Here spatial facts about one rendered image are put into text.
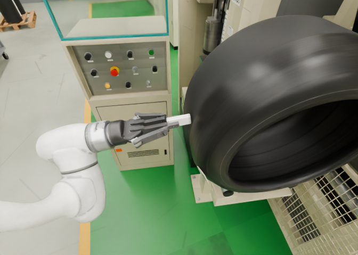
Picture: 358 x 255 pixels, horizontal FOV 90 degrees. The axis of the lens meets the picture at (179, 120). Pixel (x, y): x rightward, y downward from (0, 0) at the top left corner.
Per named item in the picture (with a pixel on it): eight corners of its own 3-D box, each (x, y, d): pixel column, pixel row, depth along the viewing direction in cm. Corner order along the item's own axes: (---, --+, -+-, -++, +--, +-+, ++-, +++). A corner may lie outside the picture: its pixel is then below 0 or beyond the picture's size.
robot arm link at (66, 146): (97, 118, 59) (106, 157, 60) (50, 128, 59) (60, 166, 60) (79, 122, 48) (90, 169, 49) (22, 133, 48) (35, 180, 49)
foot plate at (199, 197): (190, 175, 176) (190, 174, 175) (217, 172, 179) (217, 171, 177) (195, 203, 157) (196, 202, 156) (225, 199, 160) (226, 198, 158)
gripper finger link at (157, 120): (133, 133, 55) (133, 130, 56) (169, 125, 55) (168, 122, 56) (129, 124, 52) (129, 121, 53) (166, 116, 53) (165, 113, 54)
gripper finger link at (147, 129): (129, 126, 52) (128, 130, 51) (167, 120, 52) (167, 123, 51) (133, 135, 55) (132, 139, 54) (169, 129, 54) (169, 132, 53)
